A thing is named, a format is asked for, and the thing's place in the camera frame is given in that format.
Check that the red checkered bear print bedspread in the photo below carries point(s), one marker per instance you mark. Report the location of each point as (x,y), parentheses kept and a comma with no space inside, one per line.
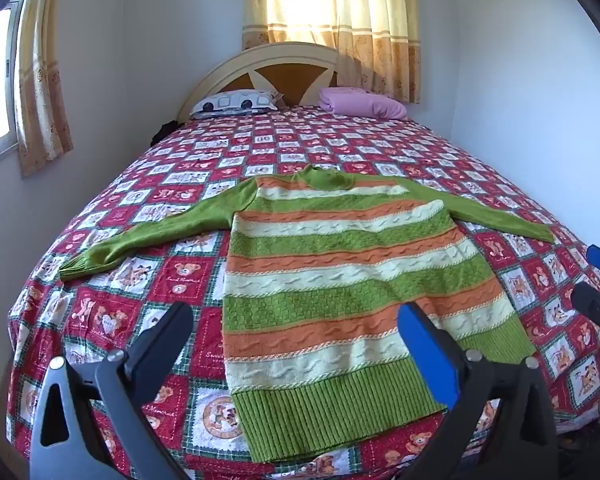
(180,280)

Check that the dark object beside bed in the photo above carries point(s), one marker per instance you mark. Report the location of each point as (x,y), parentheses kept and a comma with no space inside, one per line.
(164,132)

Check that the pink folded blanket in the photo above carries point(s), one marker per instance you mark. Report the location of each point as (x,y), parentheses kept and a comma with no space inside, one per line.
(362,102)

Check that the cream wooden headboard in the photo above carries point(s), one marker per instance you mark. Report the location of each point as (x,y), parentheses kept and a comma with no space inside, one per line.
(220,75)

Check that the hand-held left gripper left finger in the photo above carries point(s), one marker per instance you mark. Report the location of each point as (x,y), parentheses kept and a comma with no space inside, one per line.
(162,342)

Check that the yellow patterned curtain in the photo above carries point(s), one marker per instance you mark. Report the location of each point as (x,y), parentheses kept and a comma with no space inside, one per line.
(42,85)
(330,5)

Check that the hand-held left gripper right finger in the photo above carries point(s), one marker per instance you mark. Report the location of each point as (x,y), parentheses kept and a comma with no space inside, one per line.
(425,355)

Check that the green orange striped knit sweater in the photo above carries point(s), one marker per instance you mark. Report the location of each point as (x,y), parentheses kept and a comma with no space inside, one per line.
(340,280)

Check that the white patterned pillow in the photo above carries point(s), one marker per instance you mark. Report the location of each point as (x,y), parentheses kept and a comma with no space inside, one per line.
(232,102)

